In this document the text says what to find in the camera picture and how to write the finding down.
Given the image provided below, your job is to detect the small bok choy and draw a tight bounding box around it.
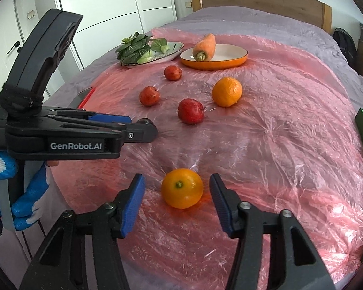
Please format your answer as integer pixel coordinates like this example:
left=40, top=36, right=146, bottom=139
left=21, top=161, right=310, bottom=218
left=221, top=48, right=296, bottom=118
left=151, top=38, right=170, bottom=54

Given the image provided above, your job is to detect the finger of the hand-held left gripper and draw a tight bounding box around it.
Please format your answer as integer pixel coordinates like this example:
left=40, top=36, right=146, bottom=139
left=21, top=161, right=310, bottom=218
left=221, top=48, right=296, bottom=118
left=53, top=118, right=158, bottom=143
left=48, top=109, right=132, bottom=126

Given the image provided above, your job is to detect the small red fruit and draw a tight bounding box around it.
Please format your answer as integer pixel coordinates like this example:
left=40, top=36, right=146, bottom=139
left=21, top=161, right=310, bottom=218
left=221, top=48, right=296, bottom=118
left=139, top=86, right=161, bottom=107
left=164, top=65, right=183, bottom=81

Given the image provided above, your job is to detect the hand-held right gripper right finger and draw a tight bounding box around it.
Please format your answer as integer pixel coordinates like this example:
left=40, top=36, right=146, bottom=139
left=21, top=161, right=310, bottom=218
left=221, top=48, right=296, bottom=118
left=209, top=173, right=336, bottom=290

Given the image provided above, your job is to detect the large red apple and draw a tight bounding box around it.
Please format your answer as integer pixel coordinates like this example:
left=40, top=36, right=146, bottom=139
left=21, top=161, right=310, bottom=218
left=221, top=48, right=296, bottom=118
left=177, top=98, right=206, bottom=125

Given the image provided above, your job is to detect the white wardrobe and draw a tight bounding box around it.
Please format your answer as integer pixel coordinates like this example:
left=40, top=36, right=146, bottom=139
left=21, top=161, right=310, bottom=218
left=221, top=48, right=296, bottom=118
left=0, top=0, right=177, bottom=97

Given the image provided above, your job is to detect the carrot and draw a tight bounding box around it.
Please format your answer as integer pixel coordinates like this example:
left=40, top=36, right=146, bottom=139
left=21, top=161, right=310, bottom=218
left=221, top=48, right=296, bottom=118
left=193, top=33, right=216, bottom=62

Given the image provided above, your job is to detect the black backpack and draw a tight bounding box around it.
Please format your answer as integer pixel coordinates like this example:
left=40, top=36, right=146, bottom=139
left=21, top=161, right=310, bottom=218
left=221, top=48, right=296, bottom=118
left=333, top=28, right=358, bottom=64

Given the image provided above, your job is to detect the purple bed cover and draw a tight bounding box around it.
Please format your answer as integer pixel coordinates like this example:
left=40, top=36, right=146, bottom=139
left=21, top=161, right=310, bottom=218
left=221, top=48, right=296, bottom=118
left=0, top=7, right=363, bottom=290

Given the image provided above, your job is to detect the orange rimmed plate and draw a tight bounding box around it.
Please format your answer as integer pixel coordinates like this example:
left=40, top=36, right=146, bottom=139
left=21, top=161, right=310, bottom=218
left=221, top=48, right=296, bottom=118
left=180, top=44, right=249, bottom=71

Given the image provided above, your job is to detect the large bok choy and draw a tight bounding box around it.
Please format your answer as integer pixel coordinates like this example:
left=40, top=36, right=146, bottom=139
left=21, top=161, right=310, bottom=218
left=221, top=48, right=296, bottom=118
left=115, top=32, right=155, bottom=66

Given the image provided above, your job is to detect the orange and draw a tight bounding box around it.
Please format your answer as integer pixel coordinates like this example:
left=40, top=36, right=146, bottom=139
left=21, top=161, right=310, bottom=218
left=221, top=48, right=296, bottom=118
left=212, top=77, right=243, bottom=108
left=161, top=168, right=204, bottom=210

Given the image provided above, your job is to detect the pink plastic sheet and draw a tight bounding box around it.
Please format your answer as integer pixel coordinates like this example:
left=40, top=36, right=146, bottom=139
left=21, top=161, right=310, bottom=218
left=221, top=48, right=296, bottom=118
left=48, top=26, right=363, bottom=290

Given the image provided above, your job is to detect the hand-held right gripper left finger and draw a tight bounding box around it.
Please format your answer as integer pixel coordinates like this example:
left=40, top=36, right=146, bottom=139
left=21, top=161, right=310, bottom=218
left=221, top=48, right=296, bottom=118
left=20, top=174, right=146, bottom=290

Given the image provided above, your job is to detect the red-edged phone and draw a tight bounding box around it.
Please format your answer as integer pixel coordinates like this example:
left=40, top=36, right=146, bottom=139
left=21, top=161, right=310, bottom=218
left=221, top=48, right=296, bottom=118
left=76, top=87, right=96, bottom=109

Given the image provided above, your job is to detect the grey plate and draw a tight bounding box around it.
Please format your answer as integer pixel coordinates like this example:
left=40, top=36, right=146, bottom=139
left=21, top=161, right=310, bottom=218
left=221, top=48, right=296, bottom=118
left=121, top=41, right=184, bottom=66

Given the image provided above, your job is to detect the person's left hand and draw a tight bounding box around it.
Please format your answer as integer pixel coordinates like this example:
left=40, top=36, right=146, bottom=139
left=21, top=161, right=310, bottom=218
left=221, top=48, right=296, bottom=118
left=0, top=149, right=52, bottom=232

